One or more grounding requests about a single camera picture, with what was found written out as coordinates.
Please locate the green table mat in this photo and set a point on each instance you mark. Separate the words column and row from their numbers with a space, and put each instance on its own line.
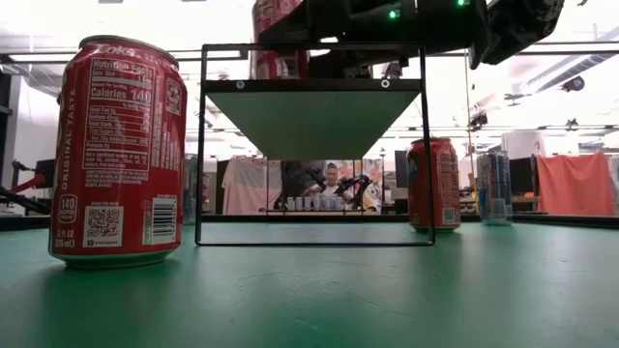
column 309, row 299

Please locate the black ceiling camera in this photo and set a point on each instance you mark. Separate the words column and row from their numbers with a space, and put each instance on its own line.
column 573, row 83
column 392, row 71
column 477, row 121

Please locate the other-station black robot arm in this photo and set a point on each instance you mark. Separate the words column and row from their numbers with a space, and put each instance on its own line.
column 300, row 179
column 355, row 183

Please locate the white cabinet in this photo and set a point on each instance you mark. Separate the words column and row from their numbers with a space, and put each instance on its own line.
column 522, row 145

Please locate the white cloth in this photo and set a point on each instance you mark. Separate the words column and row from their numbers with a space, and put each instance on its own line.
column 246, row 186

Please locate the person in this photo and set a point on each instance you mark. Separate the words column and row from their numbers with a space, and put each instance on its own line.
column 331, row 181

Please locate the black ceiling light rail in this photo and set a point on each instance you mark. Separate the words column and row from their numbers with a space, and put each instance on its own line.
column 556, row 49

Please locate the floral cloth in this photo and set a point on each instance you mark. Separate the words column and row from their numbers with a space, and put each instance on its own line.
column 374, row 174

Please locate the orange cloth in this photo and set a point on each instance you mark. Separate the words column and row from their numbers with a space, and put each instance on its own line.
column 575, row 183

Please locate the red-orange soda can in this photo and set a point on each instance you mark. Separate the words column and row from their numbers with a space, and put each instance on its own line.
column 447, row 174

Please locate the slim blue silver energy can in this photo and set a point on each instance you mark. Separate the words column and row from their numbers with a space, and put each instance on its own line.
column 494, row 183
column 190, row 193

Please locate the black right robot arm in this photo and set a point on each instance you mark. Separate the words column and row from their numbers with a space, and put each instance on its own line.
column 522, row 24

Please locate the black monitor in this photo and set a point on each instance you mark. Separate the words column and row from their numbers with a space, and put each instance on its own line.
column 401, row 169
column 46, row 169
column 521, row 176

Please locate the red soda can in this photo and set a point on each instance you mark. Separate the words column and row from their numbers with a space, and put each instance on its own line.
column 275, row 63

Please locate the red Coca-Cola can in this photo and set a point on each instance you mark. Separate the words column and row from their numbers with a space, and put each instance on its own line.
column 118, row 145

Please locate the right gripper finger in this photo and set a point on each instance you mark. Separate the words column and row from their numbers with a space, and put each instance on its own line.
column 290, row 29

